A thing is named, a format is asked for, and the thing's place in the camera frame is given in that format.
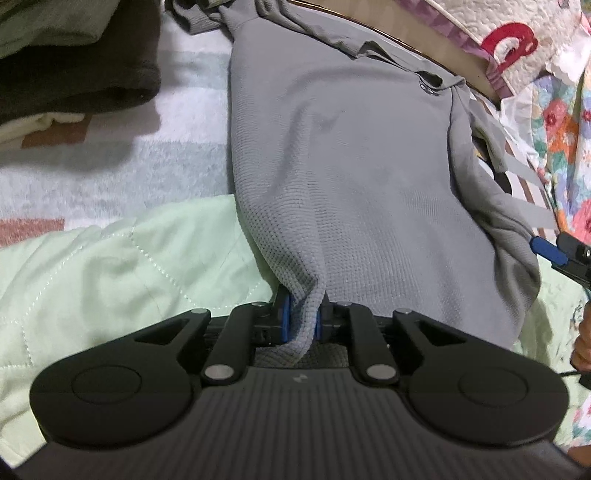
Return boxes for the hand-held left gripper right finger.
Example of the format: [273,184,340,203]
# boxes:
[317,300,467,387]

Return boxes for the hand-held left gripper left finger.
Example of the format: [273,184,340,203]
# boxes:
[131,284,293,387]

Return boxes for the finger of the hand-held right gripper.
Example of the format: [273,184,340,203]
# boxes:
[529,233,591,267]
[551,262,591,289]

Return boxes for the grey cat print shirt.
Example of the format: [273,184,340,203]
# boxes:
[166,0,543,367]

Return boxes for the person's right hand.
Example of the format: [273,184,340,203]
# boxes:
[570,302,591,368]

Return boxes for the floral patchwork quilt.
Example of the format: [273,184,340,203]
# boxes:
[499,55,591,241]

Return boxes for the light green quilt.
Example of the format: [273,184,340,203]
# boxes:
[0,194,591,467]

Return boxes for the white quilted bedspread red print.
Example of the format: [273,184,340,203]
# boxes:
[392,0,591,100]

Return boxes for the dark brown folded garment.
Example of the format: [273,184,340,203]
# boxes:
[0,0,162,125]

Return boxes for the grey folded garment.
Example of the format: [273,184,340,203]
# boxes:
[0,0,121,58]

